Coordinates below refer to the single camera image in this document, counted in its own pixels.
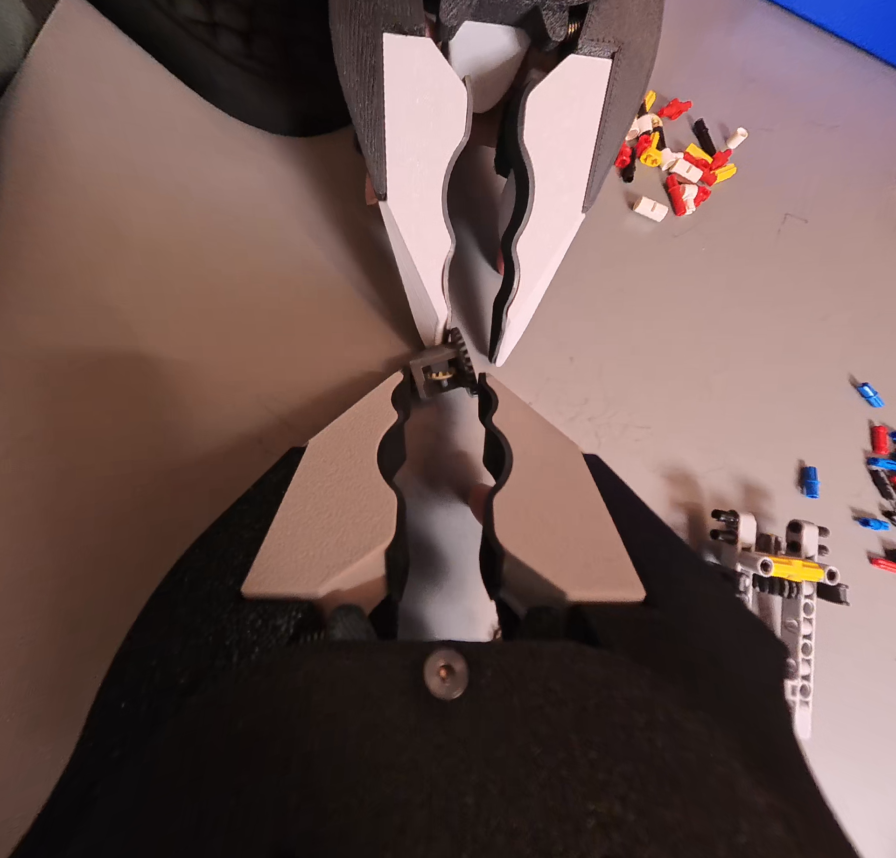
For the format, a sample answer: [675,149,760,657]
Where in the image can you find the grey lego differential housing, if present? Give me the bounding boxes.
[408,326,477,402]

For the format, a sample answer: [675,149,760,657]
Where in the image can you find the grey lego frame assembly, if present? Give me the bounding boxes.
[703,508,851,740]

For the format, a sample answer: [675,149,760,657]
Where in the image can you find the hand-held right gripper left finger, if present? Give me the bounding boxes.
[240,371,410,621]

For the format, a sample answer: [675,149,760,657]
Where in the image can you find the pile of small lego pieces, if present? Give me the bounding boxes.
[613,90,750,218]

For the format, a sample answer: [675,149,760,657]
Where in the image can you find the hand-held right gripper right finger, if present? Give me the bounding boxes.
[478,373,646,614]

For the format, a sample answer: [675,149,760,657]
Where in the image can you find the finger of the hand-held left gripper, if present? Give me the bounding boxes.
[380,30,471,348]
[487,51,618,369]

